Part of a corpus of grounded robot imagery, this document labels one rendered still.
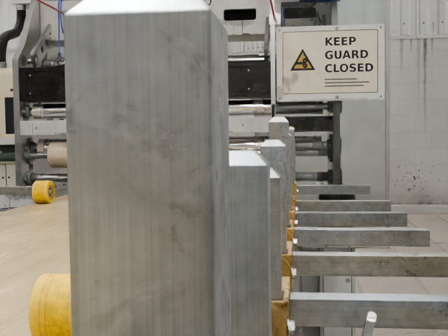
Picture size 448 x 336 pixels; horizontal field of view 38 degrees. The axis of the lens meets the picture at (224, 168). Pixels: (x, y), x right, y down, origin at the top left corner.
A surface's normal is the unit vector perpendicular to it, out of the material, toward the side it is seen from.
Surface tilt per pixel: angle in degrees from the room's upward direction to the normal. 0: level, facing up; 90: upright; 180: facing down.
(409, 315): 90
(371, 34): 90
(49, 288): 39
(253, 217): 90
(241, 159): 45
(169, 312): 90
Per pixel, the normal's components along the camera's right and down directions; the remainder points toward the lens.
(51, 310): -0.11, -0.14
